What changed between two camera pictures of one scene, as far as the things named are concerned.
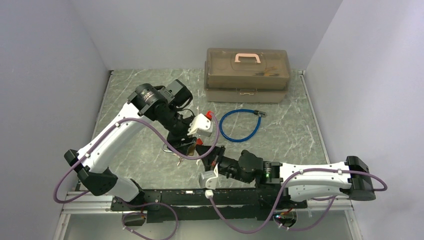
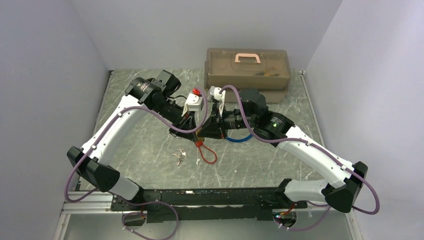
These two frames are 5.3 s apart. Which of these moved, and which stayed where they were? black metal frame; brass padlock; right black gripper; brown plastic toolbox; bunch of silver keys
Moved: brass padlock; right black gripper
Stayed: black metal frame; bunch of silver keys; brown plastic toolbox
